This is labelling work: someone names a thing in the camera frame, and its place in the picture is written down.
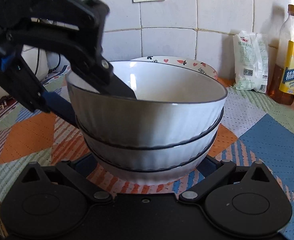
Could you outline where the white ribbed bowl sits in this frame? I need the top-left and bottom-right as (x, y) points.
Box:
(66, 61), (228, 147)
(79, 111), (224, 172)
(85, 129), (218, 186)

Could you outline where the rice cooker black cord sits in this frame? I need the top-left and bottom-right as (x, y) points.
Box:
(34, 48), (62, 75)

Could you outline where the white rice cooker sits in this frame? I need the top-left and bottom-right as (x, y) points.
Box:
(22, 46), (70, 94)

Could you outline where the cooking oil bottle yellow label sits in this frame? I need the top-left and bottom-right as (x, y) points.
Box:
(268, 4), (294, 105)

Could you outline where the white salt bag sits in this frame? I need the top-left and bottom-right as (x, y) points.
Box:
(233, 31), (268, 94)

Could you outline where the pink bunny Lovely Bear plate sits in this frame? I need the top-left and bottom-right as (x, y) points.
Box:
(132, 56), (218, 80)

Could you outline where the patchwork checkered tablecloth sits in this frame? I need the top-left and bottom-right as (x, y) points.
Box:
(0, 80), (294, 239)

